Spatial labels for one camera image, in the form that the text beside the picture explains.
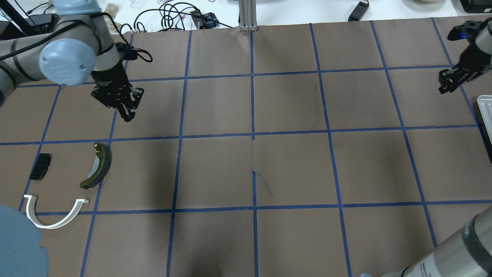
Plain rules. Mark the metal tray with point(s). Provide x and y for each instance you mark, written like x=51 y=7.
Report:
x=483 y=111

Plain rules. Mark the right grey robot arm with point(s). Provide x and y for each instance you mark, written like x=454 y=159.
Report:
x=466 y=253

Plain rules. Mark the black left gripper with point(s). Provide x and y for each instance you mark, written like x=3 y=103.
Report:
x=110 y=82

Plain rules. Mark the olive brake shoe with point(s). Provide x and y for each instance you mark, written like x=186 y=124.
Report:
x=101 y=165

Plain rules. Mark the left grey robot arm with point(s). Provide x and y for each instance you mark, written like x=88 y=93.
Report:
x=79 y=47

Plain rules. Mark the black power adapter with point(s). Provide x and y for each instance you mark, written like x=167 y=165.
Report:
x=358 y=12

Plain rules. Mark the aluminium frame post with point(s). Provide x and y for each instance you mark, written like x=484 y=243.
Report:
x=247 y=15

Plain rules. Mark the black brake pad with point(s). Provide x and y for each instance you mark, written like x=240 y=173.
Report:
x=41 y=166

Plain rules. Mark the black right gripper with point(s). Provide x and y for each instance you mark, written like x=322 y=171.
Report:
x=471 y=61

